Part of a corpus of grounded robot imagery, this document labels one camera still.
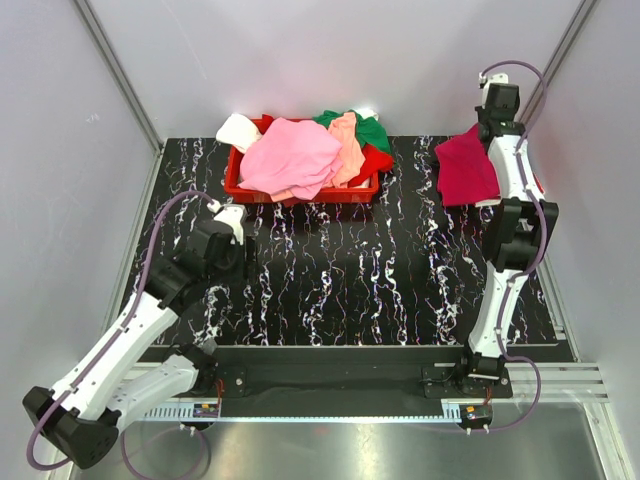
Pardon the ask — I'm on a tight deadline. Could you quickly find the magenta t shirt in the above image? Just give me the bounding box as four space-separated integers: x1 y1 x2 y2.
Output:
435 124 500 207

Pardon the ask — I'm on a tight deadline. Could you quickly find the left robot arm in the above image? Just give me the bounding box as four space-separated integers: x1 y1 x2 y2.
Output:
23 205 253 469

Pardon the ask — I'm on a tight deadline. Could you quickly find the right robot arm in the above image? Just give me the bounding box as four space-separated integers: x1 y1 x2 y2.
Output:
453 74 559 397

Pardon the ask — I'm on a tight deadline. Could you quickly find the red white printed folded shirt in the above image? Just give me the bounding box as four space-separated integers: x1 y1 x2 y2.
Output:
472 169 547 209

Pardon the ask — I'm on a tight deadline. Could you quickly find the red plastic bin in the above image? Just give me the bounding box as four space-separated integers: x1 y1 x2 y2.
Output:
223 117 381 205

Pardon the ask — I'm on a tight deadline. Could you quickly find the white cloth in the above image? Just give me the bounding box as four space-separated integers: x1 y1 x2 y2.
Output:
215 113 262 154

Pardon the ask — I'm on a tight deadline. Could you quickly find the light pink t shirt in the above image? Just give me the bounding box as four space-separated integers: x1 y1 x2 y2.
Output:
238 118 341 200

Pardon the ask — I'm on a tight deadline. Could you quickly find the green t shirt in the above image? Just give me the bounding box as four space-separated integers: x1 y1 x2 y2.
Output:
312 109 391 154

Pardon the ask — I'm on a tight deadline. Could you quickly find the red t shirt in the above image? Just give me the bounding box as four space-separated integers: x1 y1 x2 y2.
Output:
349 144 394 187

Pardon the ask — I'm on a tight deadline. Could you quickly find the black marble pattern mat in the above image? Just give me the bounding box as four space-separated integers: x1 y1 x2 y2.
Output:
107 135 559 347

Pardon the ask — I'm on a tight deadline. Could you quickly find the left connector box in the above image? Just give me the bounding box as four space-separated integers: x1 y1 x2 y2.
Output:
193 402 220 418

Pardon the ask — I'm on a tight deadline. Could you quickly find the connector box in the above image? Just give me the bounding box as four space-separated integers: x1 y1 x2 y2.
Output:
459 403 493 434
193 402 220 418

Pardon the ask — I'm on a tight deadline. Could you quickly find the peach t shirt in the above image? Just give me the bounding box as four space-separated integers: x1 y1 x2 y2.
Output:
328 111 365 188

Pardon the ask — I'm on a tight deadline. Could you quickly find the right connector box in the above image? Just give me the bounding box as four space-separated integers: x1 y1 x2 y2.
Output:
459 403 493 434

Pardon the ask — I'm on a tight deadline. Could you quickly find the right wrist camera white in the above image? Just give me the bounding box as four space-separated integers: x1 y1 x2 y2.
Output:
479 72 509 90

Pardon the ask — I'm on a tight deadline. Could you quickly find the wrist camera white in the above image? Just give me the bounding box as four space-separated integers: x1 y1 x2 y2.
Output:
479 72 509 90
207 200 247 246

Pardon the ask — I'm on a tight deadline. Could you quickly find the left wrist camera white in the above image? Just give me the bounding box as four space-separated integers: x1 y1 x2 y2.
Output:
207 200 247 246

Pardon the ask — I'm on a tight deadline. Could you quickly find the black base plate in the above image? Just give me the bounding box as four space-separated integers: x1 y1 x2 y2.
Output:
158 344 514 419

